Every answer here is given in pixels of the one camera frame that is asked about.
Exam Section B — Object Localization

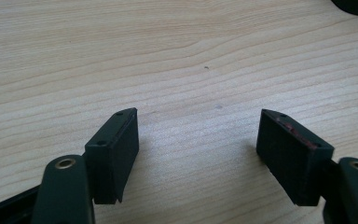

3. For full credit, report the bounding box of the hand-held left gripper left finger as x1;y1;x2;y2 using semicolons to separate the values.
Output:
84;106;140;205

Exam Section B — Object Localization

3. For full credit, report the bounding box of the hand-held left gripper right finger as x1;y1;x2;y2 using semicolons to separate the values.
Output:
255;108;336;207

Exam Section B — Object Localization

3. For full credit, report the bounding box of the black round object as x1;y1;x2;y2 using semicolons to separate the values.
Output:
330;0;358;17

